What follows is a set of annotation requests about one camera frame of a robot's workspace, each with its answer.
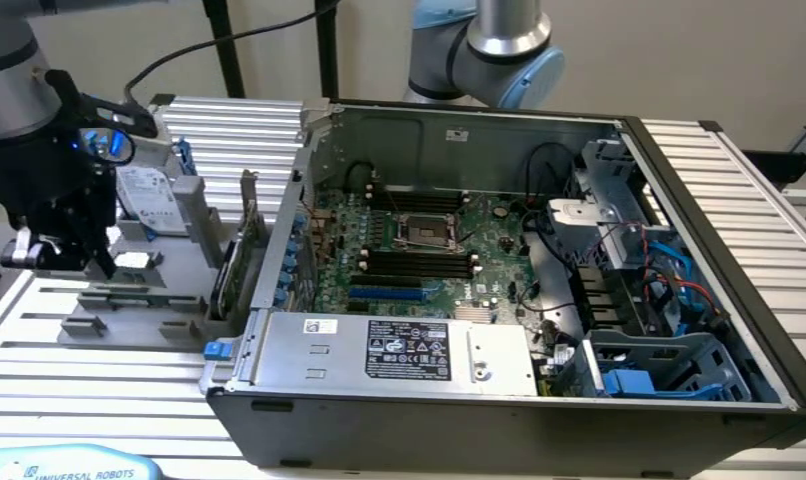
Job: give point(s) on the small silver heat sink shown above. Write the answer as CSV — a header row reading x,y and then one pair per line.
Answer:
x,y
473,314

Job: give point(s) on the silver power supply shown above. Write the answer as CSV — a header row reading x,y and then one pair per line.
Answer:
x,y
336,360

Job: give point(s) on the grey blue drive cage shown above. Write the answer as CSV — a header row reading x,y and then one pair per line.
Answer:
x,y
670,360

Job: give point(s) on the black stand post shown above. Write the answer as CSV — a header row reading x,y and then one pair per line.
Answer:
x,y
225,45
325,55

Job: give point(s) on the grey parts rack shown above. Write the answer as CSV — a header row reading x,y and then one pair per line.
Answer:
x,y
149,310

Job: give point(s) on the green motherboard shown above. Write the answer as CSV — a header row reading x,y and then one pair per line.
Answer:
x,y
416,260

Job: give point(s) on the black fan shroud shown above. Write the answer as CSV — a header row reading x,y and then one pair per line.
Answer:
x,y
603,295

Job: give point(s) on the black open PC case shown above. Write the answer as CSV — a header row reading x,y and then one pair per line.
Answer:
x,y
509,425

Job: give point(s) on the green graphics card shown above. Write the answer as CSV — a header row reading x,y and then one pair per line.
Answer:
x,y
239,260

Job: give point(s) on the CPU socket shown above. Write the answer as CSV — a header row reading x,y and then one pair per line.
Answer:
x,y
424,231

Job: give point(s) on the black table end cap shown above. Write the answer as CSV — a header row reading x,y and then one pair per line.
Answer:
x,y
711,125

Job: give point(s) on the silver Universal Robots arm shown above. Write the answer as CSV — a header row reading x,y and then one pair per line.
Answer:
x,y
509,30

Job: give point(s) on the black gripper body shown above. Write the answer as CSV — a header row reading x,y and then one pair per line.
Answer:
x,y
49,175

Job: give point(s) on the silver disk bay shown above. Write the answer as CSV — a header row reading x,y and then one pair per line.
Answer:
x,y
603,210

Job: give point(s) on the black RAM slot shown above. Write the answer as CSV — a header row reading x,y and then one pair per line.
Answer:
x,y
412,200
412,210
417,254
417,260
417,267
412,205
412,195
417,273

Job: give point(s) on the silver CPU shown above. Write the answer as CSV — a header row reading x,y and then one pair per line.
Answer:
x,y
134,260

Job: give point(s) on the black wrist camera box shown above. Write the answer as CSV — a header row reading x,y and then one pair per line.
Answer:
x,y
112,135

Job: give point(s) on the silver hard disk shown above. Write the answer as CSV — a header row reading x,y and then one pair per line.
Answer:
x,y
150,200

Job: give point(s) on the blue expansion slot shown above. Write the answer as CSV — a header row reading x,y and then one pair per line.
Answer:
x,y
384,299
384,291

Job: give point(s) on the blue power supply latch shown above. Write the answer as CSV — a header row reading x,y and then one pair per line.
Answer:
x,y
217,350

